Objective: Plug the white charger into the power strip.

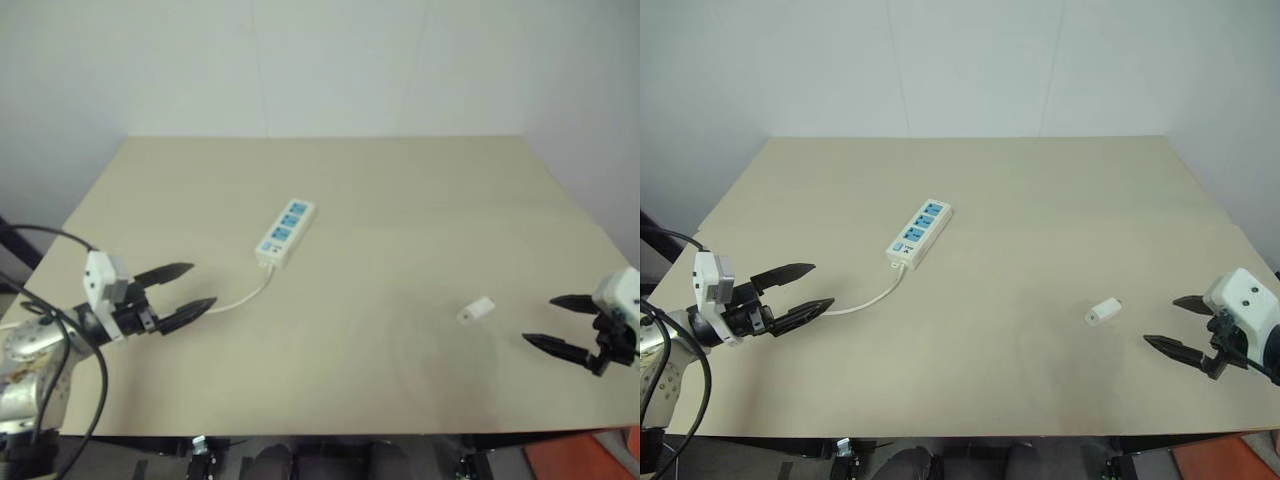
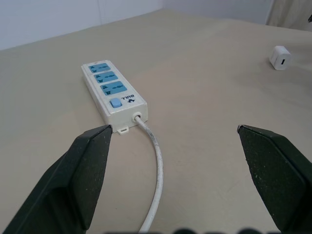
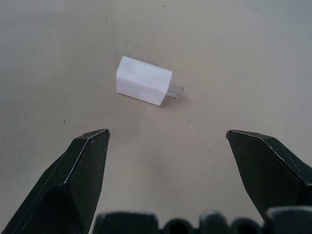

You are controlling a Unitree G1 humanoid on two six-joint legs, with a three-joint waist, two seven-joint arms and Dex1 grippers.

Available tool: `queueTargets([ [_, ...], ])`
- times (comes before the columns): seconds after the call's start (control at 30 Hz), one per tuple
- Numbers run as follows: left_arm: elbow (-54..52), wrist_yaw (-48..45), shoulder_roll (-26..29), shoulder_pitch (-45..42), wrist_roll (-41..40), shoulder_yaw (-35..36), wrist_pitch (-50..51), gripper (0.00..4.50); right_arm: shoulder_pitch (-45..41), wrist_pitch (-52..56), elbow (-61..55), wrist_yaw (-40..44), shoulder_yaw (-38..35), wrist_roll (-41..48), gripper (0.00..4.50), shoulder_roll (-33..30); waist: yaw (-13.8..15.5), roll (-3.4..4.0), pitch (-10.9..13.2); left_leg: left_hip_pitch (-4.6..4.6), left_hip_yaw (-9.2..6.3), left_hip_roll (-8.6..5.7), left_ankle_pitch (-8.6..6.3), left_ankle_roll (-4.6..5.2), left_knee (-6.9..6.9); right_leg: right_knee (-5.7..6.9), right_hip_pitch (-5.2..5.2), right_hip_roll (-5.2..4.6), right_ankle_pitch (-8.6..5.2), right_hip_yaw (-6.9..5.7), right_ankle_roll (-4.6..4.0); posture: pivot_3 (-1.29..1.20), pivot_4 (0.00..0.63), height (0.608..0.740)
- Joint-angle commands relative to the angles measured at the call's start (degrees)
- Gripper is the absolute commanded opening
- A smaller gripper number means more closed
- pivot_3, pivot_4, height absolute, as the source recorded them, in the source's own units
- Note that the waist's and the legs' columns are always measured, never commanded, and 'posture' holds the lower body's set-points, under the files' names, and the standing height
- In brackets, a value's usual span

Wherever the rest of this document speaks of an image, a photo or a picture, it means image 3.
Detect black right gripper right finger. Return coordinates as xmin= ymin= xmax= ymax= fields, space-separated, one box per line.
xmin=226 ymin=129 xmax=312 ymax=223

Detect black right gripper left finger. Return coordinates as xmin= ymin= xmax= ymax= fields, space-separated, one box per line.
xmin=0 ymin=129 xmax=111 ymax=234

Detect white plug adapter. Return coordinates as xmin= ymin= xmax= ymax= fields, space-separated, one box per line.
xmin=116 ymin=55 xmax=185 ymax=108

